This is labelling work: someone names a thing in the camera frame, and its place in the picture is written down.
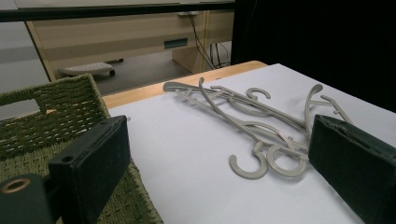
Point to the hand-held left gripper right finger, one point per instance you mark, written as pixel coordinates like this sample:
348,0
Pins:
351,168

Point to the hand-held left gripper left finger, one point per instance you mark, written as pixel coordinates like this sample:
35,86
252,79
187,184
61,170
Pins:
90,161

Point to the green woven basket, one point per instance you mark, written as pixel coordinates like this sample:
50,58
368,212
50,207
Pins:
37,133

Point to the grey plastic clothes hanger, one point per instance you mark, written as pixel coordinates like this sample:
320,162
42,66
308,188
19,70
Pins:
174,86
286,172
249,175

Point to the white table sheet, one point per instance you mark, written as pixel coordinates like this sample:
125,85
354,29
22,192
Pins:
186,186

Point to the light wooden desk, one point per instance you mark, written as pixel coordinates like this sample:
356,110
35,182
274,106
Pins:
109,37

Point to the black frame bar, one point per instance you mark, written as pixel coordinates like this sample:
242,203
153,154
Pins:
93,12

